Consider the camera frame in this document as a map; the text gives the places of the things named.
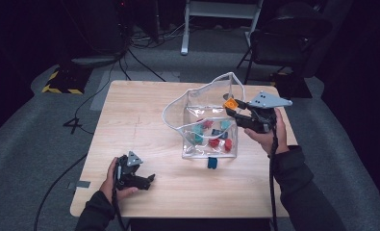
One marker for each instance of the red toy block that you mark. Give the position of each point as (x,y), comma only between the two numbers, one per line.
(228,145)
(214,142)

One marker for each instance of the black chair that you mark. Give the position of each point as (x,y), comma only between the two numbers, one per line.
(283,45)

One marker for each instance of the grey tape strip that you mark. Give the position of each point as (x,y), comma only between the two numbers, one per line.
(81,184)

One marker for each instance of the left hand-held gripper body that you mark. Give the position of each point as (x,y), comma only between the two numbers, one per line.
(128,173)

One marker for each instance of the dark blue square toy block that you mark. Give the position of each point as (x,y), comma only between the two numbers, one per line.
(212,163)

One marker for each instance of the grey stand foot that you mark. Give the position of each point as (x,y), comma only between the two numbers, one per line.
(93,61)

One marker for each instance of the magenta toy block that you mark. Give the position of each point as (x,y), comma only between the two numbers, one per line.
(207,123)

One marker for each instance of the person's right hand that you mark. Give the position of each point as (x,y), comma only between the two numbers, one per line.
(274,141)

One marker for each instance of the person's left hand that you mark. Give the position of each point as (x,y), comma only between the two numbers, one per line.
(109,184)

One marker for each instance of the clear plastic bag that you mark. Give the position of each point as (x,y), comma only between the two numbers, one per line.
(207,153)

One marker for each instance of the light teal toy block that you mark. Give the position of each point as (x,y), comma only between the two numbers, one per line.
(225,124)

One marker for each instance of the white desk frame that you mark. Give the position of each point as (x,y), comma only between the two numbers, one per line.
(219,9)

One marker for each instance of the orange toy block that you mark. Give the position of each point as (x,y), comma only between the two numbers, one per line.
(230,104)

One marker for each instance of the long dark blue toy block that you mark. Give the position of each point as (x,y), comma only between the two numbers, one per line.
(216,132)

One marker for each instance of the dark round table grommet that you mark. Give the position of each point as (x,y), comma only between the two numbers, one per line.
(226,95)

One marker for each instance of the black yellow striped stand base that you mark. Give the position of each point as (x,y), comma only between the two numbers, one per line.
(67,80)

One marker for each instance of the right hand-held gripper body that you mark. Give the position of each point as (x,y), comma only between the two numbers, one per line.
(261,120)

